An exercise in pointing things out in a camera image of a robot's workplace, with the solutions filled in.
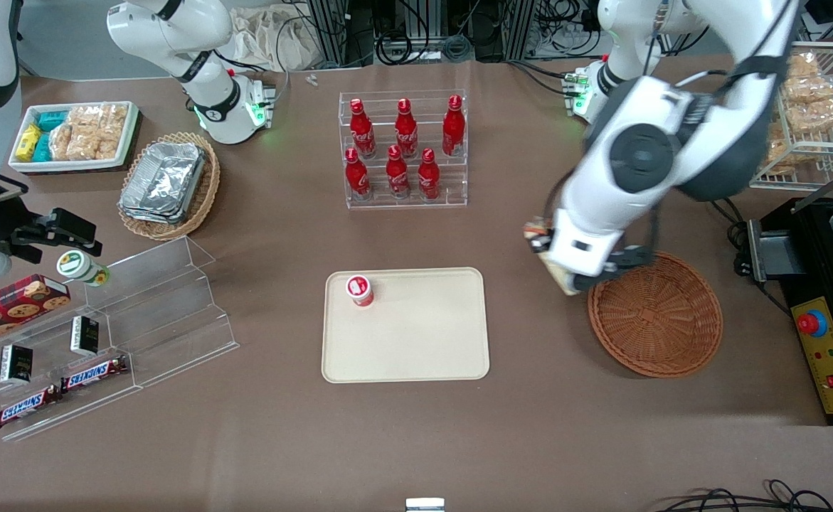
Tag triangular sandwich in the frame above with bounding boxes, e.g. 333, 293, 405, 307
525, 220, 582, 297

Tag white rectangular snack tray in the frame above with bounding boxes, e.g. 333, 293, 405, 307
9, 101, 141, 174

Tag oval light wicker basket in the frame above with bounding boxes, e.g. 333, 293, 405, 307
117, 132, 221, 241

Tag round brown wicker basket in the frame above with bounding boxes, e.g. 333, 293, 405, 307
588, 250, 723, 378

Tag beige plastic tray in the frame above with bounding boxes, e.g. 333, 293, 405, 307
322, 267, 491, 384

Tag green lid cup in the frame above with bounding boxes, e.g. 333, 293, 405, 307
57, 250, 110, 287

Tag red plaid cookie box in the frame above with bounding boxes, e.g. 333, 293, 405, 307
0, 274, 72, 353

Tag clear rice cracker bag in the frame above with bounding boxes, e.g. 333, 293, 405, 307
49, 122, 75, 161
68, 105, 104, 161
97, 104, 129, 160

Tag small black box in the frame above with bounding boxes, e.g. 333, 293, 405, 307
0, 344, 33, 385
70, 316, 100, 357

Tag yellow snack packet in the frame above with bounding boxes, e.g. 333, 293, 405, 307
16, 124, 42, 162

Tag stacked aluminium foil trays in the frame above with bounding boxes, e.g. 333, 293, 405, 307
120, 142, 207, 225

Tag red cola bottle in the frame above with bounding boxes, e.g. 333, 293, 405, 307
442, 95, 466, 156
395, 99, 419, 159
386, 145, 411, 199
345, 148, 372, 201
349, 98, 377, 159
418, 148, 441, 201

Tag clear acrylic bottle rack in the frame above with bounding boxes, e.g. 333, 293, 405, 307
338, 90, 469, 209

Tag clear acrylic stepped shelf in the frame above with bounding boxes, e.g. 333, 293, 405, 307
0, 281, 143, 443
83, 236, 240, 389

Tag Snickers chocolate bar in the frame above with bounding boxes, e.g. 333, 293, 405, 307
0, 385, 63, 430
60, 355, 129, 393

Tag red lid cup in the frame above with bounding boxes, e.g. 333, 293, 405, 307
346, 274, 376, 307

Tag fried snack bag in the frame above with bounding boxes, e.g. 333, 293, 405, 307
786, 53, 819, 79
761, 122, 794, 176
782, 75, 833, 105
786, 100, 833, 136

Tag black appliance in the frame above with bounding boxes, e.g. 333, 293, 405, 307
735, 198, 833, 427

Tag beige cloth bag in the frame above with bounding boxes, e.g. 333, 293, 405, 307
228, 6, 324, 72

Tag red emergency stop button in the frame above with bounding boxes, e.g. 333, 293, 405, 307
797, 311, 829, 338

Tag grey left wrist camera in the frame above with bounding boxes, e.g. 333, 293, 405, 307
574, 245, 656, 292

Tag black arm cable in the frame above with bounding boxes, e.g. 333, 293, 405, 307
640, 0, 805, 265

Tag black base cables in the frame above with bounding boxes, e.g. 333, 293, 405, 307
507, 60, 575, 97

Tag coiled grey cable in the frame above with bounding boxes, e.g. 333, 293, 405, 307
441, 36, 474, 62

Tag coiled black cable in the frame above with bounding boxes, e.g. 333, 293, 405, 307
377, 32, 433, 66

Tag aluminium frame post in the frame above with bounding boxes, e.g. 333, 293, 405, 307
306, 0, 376, 69

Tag black floor cables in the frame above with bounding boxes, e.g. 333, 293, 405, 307
654, 480, 833, 512

